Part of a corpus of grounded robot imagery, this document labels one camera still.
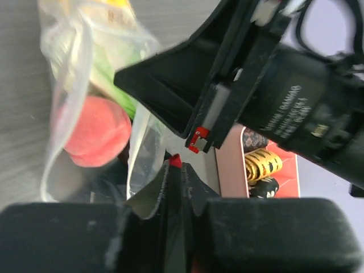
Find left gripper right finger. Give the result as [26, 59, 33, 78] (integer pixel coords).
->
[193, 198, 363, 272]

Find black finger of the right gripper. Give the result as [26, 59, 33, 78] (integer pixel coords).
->
[114, 1, 236, 135]

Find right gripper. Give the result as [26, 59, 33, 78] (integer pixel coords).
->
[187, 1, 363, 189]

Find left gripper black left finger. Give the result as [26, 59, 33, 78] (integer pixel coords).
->
[1, 203, 131, 272]

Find clear zip top bag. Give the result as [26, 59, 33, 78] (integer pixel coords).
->
[38, 1, 166, 203]

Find fake green cabbage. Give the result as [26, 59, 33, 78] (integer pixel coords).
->
[88, 45, 143, 120]

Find fake red peach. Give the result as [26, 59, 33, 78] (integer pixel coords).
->
[64, 96, 132, 167]

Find fake orange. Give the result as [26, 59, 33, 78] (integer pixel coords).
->
[105, 0, 132, 9]

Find fake dark plum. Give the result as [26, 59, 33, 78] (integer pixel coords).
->
[90, 159, 128, 203]

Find black white rolled sock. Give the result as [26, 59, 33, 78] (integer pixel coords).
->
[248, 176, 279, 198]

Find dark floral rolled sock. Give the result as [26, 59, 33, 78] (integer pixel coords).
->
[242, 127, 268, 153]

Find red folded cloth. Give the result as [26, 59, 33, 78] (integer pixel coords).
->
[168, 154, 182, 168]

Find yellow tiger rolled sock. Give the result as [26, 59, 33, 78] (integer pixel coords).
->
[245, 148, 283, 184]

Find pink divided organizer tray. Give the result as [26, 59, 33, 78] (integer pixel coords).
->
[215, 125, 300, 198]

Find black baseball cap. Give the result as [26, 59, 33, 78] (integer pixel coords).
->
[119, 160, 217, 272]

